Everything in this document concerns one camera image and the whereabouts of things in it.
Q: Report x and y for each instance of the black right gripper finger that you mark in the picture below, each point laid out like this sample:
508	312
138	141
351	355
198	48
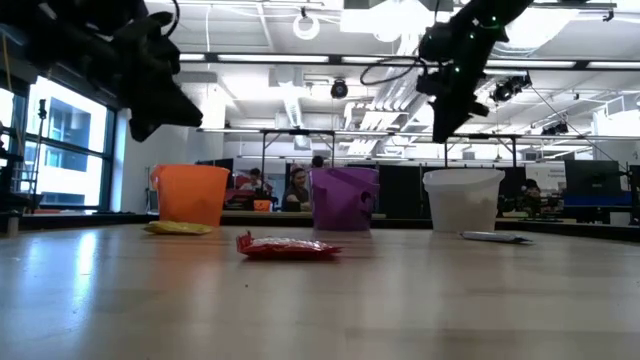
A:
441	105
465	107

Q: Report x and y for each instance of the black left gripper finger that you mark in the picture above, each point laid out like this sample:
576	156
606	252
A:
167	106
147	122

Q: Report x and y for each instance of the yellow candy pack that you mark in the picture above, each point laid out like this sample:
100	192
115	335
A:
177	228

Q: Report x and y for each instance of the red candy pack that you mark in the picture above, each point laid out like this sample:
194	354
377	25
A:
287	248

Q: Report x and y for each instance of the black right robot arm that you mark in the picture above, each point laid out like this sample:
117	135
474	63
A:
500	12

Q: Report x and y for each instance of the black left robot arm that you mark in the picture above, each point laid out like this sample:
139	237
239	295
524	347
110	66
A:
50	40

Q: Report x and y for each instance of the black ceiling spotlight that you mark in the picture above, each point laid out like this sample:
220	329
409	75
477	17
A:
507	90

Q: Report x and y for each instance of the orange plastic bucket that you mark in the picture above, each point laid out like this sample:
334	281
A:
190	197

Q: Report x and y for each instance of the white plastic bucket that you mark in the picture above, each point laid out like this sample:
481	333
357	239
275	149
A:
462	200

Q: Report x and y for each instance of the large dark-framed window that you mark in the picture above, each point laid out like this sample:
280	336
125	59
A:
70	175

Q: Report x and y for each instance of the black tripod stand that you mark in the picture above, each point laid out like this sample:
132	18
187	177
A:
42	112

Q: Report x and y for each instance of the person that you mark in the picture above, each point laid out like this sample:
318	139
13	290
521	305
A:
317	161
531	192
298	192
255	182

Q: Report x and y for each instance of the silver flat snack packet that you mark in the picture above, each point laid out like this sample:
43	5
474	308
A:
492	237

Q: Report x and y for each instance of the small orange pumpkin bucket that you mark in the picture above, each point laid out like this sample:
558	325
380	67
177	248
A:
261	205

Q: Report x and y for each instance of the purple plastic bucket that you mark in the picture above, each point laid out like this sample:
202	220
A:
340	200

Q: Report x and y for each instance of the black computer monitor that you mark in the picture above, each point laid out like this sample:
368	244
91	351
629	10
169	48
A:
592	180

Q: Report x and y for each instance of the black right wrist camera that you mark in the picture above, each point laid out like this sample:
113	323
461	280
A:
437	45

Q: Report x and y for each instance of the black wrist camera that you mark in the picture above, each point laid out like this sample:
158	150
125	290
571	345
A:
155	40
437	45

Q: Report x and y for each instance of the black metal frame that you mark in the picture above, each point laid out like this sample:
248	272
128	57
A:
300	132
495	135

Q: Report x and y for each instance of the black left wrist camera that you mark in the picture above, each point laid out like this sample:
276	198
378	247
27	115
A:
155	40

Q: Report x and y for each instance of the silver ventilation duct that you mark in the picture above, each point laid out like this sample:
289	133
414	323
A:
520	45

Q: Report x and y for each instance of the black ceiling camera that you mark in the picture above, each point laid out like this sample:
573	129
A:
339	89

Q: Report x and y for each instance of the black overhead light rail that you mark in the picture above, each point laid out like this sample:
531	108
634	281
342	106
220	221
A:
272	58

